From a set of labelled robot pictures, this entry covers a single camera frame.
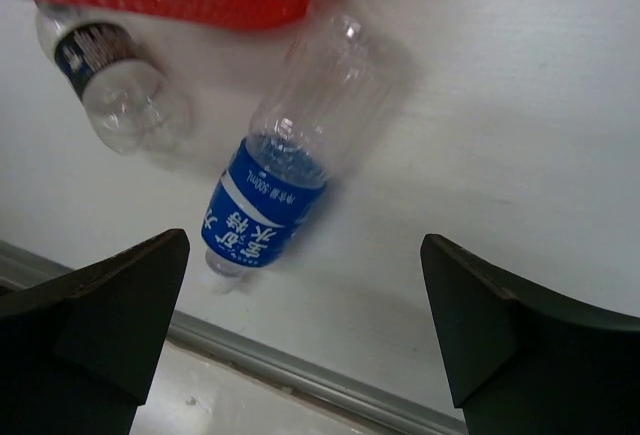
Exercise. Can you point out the clear blue-label water bottle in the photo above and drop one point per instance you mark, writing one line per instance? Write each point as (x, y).
(301, 136)

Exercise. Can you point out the clear Pepsi-label plastic bottle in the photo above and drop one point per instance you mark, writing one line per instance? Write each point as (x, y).
(130, 103)

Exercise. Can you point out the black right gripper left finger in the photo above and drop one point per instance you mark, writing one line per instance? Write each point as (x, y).
(79, 352)

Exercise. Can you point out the aluminium front table rail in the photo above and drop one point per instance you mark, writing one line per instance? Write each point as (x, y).
(307, 381)

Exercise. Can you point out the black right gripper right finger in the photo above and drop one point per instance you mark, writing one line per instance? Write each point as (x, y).
(523, 359)

